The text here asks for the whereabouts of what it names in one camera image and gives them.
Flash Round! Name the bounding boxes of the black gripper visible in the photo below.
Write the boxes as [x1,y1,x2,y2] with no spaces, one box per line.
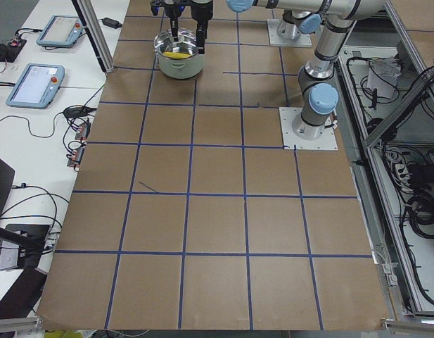
[150,0,213,54]

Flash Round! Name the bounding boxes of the yellow toy corn cob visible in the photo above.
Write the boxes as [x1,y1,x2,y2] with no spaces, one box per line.
[162,51,193,60]

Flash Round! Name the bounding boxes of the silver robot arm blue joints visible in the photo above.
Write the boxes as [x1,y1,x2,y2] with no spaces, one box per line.
[226,1,385,127]

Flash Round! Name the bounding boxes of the grey-green cooking pot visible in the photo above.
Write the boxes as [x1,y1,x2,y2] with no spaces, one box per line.
[154,28,205,80]

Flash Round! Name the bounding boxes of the black power adapter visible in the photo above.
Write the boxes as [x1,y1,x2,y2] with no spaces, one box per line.
[102,18,122,29]

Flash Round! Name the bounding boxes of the upper teach pendant tablet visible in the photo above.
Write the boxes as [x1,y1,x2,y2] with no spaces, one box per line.
[36,15,84,48]

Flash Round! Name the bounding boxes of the teach pendant tablet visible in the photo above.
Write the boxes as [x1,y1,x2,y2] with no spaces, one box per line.
[6,63,65,109]
[36,15,84,48]

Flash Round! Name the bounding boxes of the small circuit board module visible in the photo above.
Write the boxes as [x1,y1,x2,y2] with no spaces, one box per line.
[75,123,91,141]

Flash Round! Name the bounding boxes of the lower teach pendant tablet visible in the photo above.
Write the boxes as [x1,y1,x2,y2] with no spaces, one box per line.
[6,63,65,109]

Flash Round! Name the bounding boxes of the brown paper table cover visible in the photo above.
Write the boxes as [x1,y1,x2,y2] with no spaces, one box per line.
[37,1,388,330]

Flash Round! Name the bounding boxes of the white paper box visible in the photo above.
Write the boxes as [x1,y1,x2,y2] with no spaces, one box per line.
[366,57,401,99]

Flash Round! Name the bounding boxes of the black monitor stand base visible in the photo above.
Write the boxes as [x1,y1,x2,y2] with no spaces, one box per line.
[0,224,50,275]

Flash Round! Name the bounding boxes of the aluminium frame post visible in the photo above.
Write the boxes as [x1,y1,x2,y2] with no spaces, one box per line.
[71,0,115,74]

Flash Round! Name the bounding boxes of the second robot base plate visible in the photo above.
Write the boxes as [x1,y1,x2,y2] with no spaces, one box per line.
[267,19,312,48]

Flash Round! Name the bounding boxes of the black device with wires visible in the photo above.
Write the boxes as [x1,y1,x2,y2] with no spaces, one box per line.
[0,39,27,63]

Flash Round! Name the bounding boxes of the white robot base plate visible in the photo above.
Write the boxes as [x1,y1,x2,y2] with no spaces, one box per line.
[279,107,338,151]

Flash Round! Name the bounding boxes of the black cable bundle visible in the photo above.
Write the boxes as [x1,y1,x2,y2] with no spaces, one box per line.
[385,140,434,244]

